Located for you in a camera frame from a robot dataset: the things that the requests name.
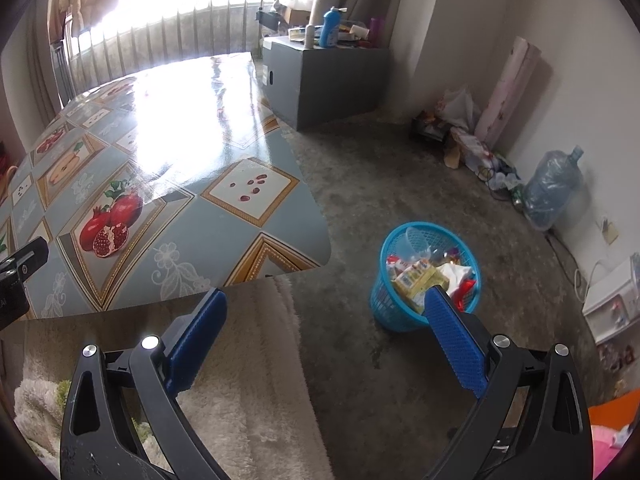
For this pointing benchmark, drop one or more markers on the white drawer unit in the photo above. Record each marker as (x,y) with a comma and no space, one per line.
(610,305)

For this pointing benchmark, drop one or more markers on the grey cabinet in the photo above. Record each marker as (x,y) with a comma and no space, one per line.
(330,85)

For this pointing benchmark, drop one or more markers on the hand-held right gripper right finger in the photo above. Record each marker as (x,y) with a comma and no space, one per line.
(455,340)

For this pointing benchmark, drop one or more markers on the blue plastic basket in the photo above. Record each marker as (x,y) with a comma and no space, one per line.
(385,305)

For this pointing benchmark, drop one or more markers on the white plastic bag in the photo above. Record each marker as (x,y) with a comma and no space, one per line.
(460,105)

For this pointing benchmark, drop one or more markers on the grey balcony railing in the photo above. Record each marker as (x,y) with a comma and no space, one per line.
(150,45)

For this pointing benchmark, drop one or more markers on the clear plastic cup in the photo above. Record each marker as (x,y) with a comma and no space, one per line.
(412,242)

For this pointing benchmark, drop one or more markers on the pile of bags and wrappers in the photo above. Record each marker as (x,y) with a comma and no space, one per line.
(470,155)

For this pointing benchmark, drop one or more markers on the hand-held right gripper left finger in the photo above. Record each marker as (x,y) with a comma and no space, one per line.
(197,340)

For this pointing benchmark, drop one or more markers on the blue detergent bottle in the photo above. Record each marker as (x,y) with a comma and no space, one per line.
(330,30)

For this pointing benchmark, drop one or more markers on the cream fuzzy blanket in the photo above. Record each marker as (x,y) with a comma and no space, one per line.
(250,400)

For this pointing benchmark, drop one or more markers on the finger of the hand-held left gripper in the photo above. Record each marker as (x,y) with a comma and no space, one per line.
(27,260)

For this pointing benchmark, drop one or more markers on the gold snack wrapper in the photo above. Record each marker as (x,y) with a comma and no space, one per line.
(452,256)

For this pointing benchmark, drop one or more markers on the orange cloth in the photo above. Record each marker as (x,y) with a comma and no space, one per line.
(607,410)

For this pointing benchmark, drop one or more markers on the white wall socket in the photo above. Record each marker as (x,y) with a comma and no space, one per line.
(610,232)

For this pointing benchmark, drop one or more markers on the fruit print tablecloth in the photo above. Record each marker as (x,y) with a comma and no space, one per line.
(200,125)

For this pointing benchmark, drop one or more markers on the white cylindrical bottle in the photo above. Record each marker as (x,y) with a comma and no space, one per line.
(310,37)

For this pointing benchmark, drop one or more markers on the purple bottle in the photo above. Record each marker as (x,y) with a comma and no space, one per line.
(376,30)

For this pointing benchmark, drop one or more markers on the large clear water jug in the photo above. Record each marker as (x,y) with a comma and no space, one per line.
(552,190)

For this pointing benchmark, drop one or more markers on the pink paper roll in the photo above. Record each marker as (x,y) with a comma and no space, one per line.
(510,90)

